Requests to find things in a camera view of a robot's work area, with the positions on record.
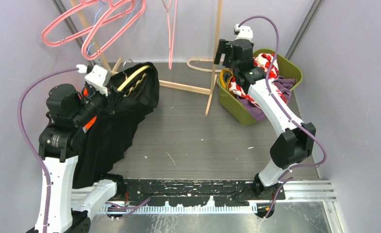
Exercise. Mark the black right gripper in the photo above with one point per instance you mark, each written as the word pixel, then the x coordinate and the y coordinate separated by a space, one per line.
pixel 224 47

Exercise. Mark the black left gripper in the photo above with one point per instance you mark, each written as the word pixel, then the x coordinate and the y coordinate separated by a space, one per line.
pixel 109 101

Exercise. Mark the red white patterned garment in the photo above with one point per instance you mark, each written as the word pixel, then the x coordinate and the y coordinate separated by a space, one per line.
pixel 262 60

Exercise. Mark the cream yellow hanger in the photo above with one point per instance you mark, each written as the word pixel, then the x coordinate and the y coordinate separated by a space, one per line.
pixel 133 81

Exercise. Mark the black skirt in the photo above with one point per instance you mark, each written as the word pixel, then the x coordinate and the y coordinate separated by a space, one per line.
pixel 109 138

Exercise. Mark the thin pink wire hanger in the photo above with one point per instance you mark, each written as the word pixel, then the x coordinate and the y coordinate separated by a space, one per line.
pixel 171 25

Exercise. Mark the pink plastic hanger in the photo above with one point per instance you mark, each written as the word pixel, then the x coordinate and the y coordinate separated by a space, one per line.
pixel 110 29

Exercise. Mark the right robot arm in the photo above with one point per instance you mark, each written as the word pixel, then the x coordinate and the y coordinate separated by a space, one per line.
pixel 295 139

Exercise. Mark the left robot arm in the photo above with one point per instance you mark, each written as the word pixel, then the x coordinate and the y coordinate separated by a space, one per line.
pixel 64 209

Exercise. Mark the orange cloth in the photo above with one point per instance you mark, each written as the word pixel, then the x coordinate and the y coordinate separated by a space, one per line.
pixel 90 123

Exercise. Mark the green plastic basket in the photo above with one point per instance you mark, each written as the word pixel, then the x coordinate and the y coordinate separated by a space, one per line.
pixel 248 114

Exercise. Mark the wooden clothes rack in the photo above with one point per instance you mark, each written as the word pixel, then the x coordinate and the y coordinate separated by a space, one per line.
pixel 179 86

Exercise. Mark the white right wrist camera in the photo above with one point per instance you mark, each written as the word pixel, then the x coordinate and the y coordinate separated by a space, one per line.
pixel 243 32

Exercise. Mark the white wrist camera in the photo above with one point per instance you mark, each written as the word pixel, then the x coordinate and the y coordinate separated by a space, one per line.
pixel 98 77
pixel 243 32

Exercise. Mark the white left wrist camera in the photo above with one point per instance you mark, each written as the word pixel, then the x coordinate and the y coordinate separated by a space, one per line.
pixel 98 77

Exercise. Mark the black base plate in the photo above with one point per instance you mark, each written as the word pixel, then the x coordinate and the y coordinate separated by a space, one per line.
pixel 191 193

